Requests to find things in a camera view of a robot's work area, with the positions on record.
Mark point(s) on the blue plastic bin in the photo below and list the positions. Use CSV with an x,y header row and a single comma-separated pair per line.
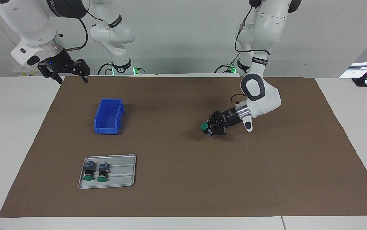
x,y
108,129

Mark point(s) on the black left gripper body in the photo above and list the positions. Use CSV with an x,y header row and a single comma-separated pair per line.
x,y
231,117

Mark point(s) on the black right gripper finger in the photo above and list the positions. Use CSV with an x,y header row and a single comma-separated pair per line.
x,y
83,68
48,72

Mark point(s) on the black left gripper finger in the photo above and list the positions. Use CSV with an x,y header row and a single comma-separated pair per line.
x,y
218,131
217,116

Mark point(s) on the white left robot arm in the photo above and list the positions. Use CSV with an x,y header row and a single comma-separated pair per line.
x,y
266,95

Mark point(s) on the brown table mat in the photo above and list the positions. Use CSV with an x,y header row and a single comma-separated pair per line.
x,y
202,175

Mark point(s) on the green push button switch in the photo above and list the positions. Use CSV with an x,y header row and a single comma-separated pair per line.
x,y
204,126
89,171
102,172

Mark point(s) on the white background object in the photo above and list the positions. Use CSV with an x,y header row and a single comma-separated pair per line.
x,y
357,68

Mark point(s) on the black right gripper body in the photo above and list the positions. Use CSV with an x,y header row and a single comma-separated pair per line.
x,y
57,60

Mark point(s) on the pale yellow box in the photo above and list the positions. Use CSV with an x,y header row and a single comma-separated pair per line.
x,y
22,72

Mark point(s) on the grey metal tray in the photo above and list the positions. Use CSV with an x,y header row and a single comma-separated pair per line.
x,y
129,183

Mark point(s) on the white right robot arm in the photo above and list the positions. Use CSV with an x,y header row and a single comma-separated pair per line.
x,y
33,22

